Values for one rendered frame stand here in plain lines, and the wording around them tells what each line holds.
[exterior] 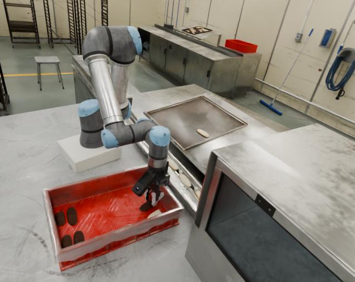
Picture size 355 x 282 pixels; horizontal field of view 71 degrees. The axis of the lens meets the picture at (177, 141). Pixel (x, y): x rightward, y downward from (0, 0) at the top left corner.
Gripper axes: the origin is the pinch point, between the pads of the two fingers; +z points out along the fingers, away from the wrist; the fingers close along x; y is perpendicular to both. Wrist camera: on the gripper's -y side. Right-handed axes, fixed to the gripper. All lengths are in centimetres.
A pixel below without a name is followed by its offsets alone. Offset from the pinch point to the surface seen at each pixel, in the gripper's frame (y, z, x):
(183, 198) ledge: 13.9, 0.4, -8.0
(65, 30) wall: 301, 57, 699
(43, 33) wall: 244, 67, 715
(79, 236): -29.3, 3.3, 5.7
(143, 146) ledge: 26.6, 0.2, 35.2
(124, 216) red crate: -10.5, 4.2, 3.5
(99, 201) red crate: -13.7, 4.2, 17.0
